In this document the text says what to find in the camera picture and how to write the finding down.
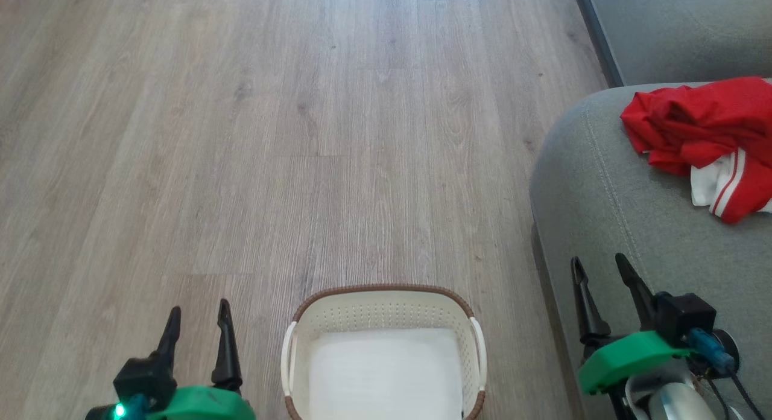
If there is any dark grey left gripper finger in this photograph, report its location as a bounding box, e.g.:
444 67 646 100
151 307 182 372
211 299 243 396

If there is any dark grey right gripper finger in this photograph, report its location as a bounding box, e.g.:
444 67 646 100
615 253 658 333
571 256 612 347

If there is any blue left camera cable plug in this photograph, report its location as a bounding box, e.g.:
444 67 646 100
112 393 151 420

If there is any grey sofa section dark base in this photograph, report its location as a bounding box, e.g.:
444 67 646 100
572 0 772 88

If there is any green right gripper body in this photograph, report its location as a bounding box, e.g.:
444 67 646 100
577 330 695 396

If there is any blue right camera cable plug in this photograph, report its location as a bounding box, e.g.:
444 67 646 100
688 328 737 375

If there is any red and white garment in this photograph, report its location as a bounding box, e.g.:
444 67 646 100
620 77 772 224

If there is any blue camera cable plug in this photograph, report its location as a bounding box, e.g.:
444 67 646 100
688 328 737 375
112 393 151 420

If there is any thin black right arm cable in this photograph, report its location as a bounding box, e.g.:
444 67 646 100
704 371 768 420

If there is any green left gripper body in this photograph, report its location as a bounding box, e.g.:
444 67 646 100
145 385 257 420

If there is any grey fabric sofa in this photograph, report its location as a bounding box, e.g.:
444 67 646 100
529 79 772 420

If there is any cream laundry basket brown rim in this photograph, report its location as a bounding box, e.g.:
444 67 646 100
280 284 487 420

